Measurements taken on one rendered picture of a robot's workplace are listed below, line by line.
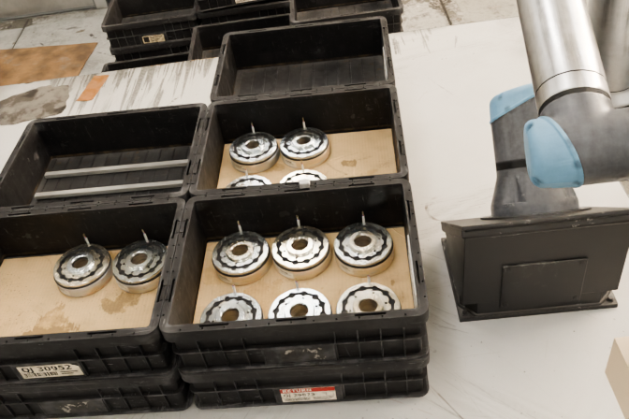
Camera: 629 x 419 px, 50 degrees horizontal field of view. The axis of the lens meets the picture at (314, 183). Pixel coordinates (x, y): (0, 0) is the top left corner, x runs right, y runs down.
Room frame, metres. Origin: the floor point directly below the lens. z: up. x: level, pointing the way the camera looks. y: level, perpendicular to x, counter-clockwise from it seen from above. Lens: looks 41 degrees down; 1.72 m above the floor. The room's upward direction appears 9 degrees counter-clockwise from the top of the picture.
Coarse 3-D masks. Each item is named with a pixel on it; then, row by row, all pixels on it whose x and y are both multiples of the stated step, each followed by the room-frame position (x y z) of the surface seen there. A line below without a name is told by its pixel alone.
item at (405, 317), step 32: (256, 192) 0.91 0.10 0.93; (288, 192) 0.89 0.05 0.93; (320, 192) 0.88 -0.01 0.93; (416, 224) 0.76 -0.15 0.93; (416, 256) 0.70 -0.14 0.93; (416, 288) 0.64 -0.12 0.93; (160, 320) 0.65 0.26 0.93; (256, 320) 0.62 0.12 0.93; (288, 320) 0.62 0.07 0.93; (320, 320) 0.61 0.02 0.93; (352, 320) 0.60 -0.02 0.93; (384, 320) 0.59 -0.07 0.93; (416, 320) 0.59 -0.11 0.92
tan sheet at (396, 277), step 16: (272, 240) 0.88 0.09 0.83; (400, 240) 0.83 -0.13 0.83; (208, 256) 0.87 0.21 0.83; (400, 256) 0.79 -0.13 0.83; (208, 272) 0.83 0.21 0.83; (272, 272) 0.80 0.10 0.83; (336, 272) 0.78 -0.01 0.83; (384, 272) 0.76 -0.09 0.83; (400, 272) 0.76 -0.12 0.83; (208, 288) 0.79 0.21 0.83; (224, 288) 0.78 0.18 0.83; (240, 288) 0.78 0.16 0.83; (256, 288) 0.77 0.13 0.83; (272, 288) 0.77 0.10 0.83; (288, 288) 0.76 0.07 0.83; (320, 288) 0.75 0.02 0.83; (336, 288) 0.74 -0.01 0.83; (400, 288) 0.72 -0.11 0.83; (336, 304) 0.71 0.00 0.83
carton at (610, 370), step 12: (612, 348) 0.46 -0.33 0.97; (624, 348) 0.45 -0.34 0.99; (612, 360) 0.45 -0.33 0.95; (624, 360) 0.43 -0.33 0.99; (612, 372) 0.45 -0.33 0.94; (624, 372) 0.42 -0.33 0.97; (612, 384) 0.44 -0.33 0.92; (624, 384) 0.42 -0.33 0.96; (624, 396) 0.41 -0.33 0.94; (624, 408) 0.40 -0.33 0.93
